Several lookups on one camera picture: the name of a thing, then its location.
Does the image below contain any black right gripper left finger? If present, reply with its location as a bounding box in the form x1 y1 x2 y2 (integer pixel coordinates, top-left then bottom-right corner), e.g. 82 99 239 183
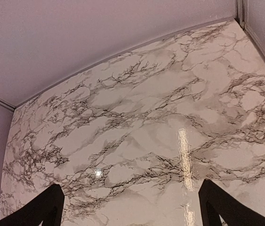
0 184 64 226

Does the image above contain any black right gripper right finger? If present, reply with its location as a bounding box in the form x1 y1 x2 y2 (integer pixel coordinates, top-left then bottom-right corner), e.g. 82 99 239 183
198 179 265 226

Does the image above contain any aluminium right corner post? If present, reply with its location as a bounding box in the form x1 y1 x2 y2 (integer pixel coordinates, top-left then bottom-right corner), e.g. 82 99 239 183
234 0 265 78

